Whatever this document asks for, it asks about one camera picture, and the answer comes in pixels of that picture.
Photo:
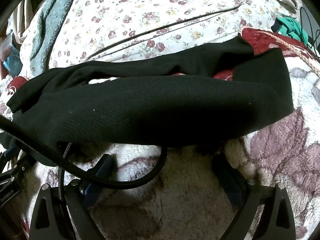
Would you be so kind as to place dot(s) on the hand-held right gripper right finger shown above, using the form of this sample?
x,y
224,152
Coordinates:
x,y
231,182

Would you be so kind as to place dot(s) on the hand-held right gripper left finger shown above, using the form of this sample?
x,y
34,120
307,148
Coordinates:
x,y
96,176

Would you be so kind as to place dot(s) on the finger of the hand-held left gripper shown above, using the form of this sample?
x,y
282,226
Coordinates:
x,y
15,167

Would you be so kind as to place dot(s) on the black pants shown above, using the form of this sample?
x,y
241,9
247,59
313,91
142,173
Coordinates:
x,y
150,105

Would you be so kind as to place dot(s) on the red white fleece blanket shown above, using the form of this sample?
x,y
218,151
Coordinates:
x,y
175,192

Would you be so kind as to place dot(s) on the blue plastic bag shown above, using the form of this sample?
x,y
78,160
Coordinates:
x,y
12,60

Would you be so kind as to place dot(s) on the cream hanging cloth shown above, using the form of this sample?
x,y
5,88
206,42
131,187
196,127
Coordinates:
x,y
22,20

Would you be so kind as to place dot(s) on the teal towel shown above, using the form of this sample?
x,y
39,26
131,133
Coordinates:
x,y
55,17

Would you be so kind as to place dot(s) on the green cloth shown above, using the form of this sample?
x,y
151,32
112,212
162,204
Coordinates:
x,y
288,27

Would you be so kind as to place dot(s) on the floral bed sheet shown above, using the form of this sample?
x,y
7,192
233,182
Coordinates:
x,y
150,5

